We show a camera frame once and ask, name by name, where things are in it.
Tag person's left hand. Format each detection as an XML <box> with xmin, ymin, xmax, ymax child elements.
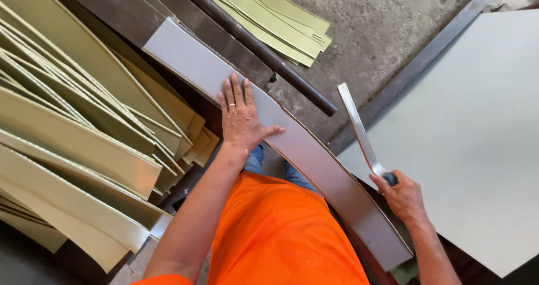
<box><xmin>218</xmin><ymin>74</ymin><xmax>287</xmax><ymax>154</ymax></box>

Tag person's right hand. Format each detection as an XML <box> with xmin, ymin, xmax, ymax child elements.
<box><xmin>369</xmin><ymin>170</ymin><xmax>424</xmax><ymax>226</ymax></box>

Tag long grey metal strip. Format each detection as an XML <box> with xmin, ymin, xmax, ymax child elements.
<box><xmin>142</xmin><ymin>17</ymin><xmax>414</xmax><ymax>273</ymax></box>

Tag steel cutter lever with grip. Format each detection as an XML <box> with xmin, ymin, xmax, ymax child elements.
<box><xmin>337</xmin><ymin>82</ymin><xmax>398</xmax><ymax>188</ymax></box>

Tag blue jeans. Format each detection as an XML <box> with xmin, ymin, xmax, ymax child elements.
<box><xmin>244</xmin><ymin>143</ymin><xmax>321</xmax><ymax>195</ymax></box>

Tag dark round metal pipe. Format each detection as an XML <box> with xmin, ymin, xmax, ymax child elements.
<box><xmin>168</xmin><ymin>0</ymin><xmax>338</xmax><ymax>117</ymax></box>

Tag large pale grey metal sheet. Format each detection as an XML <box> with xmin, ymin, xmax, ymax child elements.
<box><xmin>337</xmin><ymin>9</ymin><xmax>539</xmax><ymax>279</ymax></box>

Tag heap of green metal strips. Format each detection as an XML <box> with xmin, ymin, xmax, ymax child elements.
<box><xmin>194</xmin><ymin>0</ymin><xmax>333</xmax><ymax>68</ymax></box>

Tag orange shirt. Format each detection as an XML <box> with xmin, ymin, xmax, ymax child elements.
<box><xmin>131</xmin><ymin>171</ymin><xmax>371</xmax><ymax>285</ymax></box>

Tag pile of gold metal strips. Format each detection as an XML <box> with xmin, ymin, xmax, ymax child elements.
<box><xmin>0</xmin><ymin>0</ymin><xmax>221</xmax><ymax>273</ymax></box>

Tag dark steel angle rail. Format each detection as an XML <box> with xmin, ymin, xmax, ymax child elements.
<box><xmin>328</xmin><ymin>0</ymin><xmax>510</xmax><ymax>156</ymax></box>

